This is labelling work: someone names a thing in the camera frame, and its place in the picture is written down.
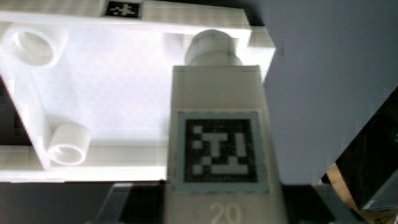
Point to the white right obstacle wall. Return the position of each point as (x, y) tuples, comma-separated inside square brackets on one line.
[(363, 174)]

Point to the white square tabletop tray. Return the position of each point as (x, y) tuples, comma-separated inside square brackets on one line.
[(88, 54)]

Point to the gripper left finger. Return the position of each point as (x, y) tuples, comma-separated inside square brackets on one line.
[(134, 204)]

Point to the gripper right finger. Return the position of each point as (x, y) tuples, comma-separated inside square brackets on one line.
[(312, 207)]

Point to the white leg with tag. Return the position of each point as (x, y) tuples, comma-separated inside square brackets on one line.
[(223, 188)]

